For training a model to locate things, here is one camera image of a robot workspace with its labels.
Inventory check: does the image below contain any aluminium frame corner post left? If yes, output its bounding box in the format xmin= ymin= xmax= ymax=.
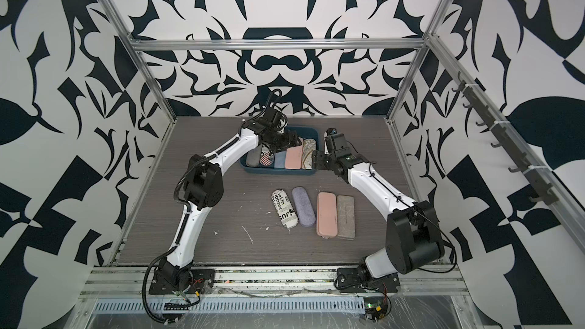
xmin=97 ymin=0 xmax=177 ymax=123

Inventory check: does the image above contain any white slotted cable duct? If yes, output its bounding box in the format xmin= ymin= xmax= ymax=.
xmin=94 ymin=296 xmax=367 ymax=315

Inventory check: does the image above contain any aluminium frame back crossbar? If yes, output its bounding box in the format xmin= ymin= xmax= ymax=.
xmin=130 ymin=38 xmax=424 ymax=51

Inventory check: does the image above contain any text print glasses case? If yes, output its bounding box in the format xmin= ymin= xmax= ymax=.
xmin=271 ymin=189 xmax=299 ymax=229

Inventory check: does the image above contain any map print glasses case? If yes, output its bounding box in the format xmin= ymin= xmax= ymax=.
xmin=301 ymin=139 xmax=316 ymax=170

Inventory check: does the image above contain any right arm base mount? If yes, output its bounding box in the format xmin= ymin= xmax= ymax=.
xmin=334 ymin=266 xmax=400 ymax=293

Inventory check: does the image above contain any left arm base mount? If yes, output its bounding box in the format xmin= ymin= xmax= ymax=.
xmin=148 ymin=264 xmax=216 ymax=295

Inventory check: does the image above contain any light blue fabric glasses case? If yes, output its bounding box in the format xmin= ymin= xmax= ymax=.
xmin=273 ymin=151 xmax=286 ymax=169

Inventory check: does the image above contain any black wall hook rack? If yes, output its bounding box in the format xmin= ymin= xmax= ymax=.
xmin=452 ymin=73 xmax=561 ymax=206

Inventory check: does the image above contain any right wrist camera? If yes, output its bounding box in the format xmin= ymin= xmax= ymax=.
xmin=324 ymin=128 xmax=338 ymax=155

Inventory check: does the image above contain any grey felt flat glasses case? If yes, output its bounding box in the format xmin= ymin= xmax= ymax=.
xmin=337 ymin=195 xmax=356 ymax=240

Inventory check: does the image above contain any aluminium frame corner post right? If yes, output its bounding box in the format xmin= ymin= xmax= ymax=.
xmin=386 ymin=0 xmax=453 ymax=123

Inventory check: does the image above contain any newspaper flag print glasses case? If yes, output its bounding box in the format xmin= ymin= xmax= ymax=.
xmin=259 ymin=148 xmax=275 ymax=168

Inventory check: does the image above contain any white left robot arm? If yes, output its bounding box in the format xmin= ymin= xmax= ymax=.
xmin=165 ymin=108 xmax=302 ymax=270

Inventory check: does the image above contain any pink glasses case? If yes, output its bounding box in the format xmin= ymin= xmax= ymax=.
xmin=316 ymin=192 xmax=338 ymax=239
xmin=284 ymin=138 xmax=303 ymax=170

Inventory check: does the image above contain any aluminium frame corner post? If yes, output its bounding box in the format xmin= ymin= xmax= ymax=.
xmin=97 ymin=0 xmax=177 ymax=123
xmin=386 ymin=0 xmax=453 ymax=123

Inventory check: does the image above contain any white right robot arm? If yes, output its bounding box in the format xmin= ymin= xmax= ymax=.
xmin=312 ymin=128 xmax=445 ymax=279

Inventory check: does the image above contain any teal plastic storage box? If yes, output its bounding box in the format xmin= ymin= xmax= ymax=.
xmin=239 ymin=125 xmax=323 ymax=176

